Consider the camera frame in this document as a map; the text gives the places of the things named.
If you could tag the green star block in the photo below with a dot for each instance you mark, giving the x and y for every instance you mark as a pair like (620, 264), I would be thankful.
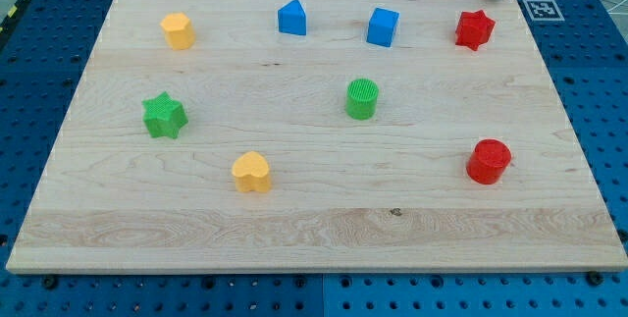
(164, 116)

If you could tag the green cylinder block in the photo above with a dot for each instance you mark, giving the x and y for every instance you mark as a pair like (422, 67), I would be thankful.
(361, 99)

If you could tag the white fiducial marker tag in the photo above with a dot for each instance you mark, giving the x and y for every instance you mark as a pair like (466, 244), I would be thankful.
(543, 10)

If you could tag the blue triangular prism block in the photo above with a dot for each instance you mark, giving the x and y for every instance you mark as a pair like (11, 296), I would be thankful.
(292, 18)

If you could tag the light wooden board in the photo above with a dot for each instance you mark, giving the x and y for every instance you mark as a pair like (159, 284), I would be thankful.
(386, 194)

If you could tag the yellow black hazard tape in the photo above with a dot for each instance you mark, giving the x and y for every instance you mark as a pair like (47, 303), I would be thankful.
(14, 14)

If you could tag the red star block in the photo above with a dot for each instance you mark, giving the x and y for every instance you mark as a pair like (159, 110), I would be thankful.
(474, 29)

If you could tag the yellow heart block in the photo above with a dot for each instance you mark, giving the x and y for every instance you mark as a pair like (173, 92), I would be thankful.
(251, 172)

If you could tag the blue cube block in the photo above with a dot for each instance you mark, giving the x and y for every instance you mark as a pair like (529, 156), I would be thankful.
(382, 26)

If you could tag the yellow hexagon block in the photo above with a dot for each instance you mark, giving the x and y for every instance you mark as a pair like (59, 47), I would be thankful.
(178, 31)

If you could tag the red cylinder block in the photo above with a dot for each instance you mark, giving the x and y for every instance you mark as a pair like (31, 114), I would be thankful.
(488, 161)

